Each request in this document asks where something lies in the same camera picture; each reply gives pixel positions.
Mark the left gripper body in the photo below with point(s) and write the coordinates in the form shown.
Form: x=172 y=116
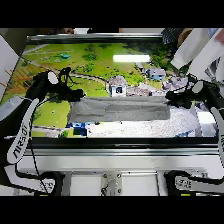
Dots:
x=73 y=94

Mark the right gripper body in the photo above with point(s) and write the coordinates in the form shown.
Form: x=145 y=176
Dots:
x=178 y=98

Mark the grey garment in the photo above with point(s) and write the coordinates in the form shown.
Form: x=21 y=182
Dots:
x=120 y=109

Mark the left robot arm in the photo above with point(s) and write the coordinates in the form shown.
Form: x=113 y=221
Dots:
x=21 y=130

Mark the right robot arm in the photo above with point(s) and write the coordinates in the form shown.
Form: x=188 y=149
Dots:
x=216 y=100

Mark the white garment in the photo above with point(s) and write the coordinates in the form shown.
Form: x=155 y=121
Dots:
x=208 y=56
x=190 y=46

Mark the dark striped garment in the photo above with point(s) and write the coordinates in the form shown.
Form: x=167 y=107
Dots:
x=171 y=35

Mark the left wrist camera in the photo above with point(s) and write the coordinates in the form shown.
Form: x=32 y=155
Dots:
x=65 y=74

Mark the silver frame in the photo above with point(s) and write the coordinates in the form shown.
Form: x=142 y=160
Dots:
x=133 y=157

